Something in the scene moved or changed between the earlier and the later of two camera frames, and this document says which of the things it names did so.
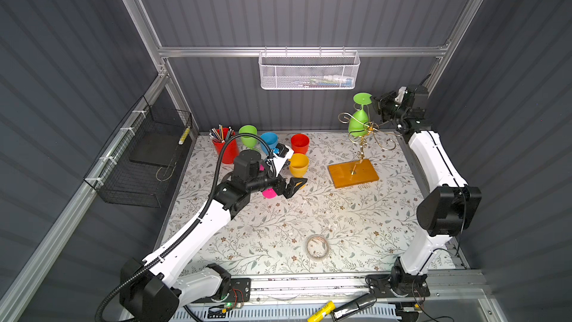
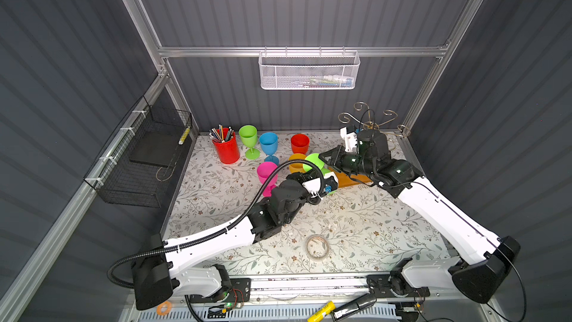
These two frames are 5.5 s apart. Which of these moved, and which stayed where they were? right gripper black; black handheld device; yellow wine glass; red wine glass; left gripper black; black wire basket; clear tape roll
Moved: right gripper black; left gripper black
Stayed: black wire basket; yellow wine glass; red wine glass; clear tape roll; black handheld device
